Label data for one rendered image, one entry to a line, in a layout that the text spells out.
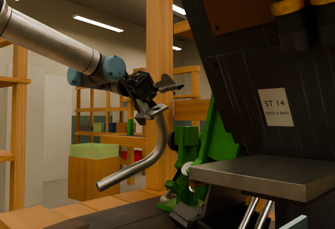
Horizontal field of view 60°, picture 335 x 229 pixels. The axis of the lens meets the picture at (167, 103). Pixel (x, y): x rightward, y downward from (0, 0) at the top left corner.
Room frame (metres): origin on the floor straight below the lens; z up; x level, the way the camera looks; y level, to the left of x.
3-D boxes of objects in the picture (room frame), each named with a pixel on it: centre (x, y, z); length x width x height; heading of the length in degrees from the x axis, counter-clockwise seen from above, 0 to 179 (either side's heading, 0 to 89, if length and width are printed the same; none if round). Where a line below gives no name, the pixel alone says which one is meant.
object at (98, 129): (6.97, 1.30, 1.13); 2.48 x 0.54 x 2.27; 52
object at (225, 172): (0.50, -0.22, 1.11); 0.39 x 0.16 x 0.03; 135
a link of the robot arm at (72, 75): (0.95, 0.26, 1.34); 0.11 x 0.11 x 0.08; 45
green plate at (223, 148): (0.63, -0.14, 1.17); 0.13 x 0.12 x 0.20; 45
